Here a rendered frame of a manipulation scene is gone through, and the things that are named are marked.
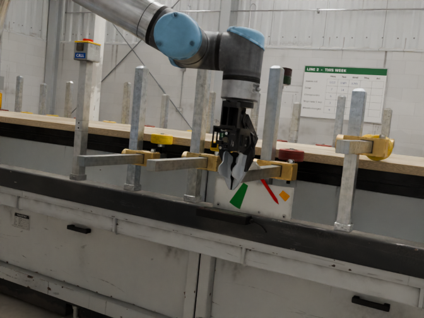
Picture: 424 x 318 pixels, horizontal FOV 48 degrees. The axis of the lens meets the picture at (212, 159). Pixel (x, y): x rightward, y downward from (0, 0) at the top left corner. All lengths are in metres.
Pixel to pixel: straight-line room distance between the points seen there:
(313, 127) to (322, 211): 7.12
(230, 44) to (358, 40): 7.68
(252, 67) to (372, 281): 0.70
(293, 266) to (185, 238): 0.38
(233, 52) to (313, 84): 7.67
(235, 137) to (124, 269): 1.16
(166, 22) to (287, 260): 0.83
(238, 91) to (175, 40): 0.20
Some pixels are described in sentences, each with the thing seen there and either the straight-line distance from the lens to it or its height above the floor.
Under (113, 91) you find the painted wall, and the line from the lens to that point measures 10.71.
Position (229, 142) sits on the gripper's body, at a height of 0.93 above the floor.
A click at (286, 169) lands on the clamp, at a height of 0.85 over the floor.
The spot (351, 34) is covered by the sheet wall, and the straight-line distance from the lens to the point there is 8.82.
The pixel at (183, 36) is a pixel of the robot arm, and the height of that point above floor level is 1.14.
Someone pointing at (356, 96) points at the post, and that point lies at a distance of 1.38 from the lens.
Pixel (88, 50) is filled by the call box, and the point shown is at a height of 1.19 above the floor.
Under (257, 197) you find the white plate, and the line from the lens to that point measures 1.46.
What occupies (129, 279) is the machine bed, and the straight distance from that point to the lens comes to 2.10.
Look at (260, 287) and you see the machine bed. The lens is 1.80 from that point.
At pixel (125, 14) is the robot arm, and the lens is 1.04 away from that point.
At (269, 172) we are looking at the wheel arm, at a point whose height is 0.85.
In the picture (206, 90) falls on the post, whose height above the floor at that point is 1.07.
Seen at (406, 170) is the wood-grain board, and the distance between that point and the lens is 1.51.
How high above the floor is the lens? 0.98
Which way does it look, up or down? 5 degrees down
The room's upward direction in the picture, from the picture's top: 5 degrees clockwise
